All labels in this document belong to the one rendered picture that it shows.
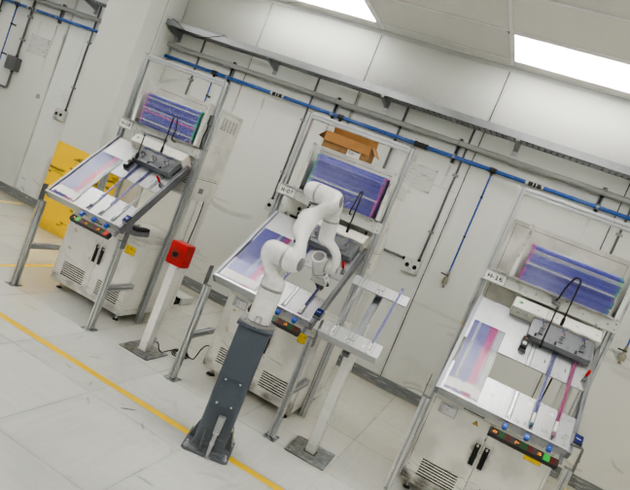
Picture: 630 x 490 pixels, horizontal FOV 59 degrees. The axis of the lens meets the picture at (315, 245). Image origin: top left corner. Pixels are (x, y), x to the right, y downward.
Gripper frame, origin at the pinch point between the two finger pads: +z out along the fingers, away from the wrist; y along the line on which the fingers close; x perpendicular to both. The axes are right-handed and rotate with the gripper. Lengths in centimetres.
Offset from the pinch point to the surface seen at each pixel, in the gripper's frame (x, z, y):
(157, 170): -39, 0, 147
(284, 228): -35, 7, 43
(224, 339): 37, 49, 53
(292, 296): 13.6, -1.2, 11.6
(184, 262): 14, 12, 91
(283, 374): 42, 49, 6
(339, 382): 43, 18, -33
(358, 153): -109, -6, 22
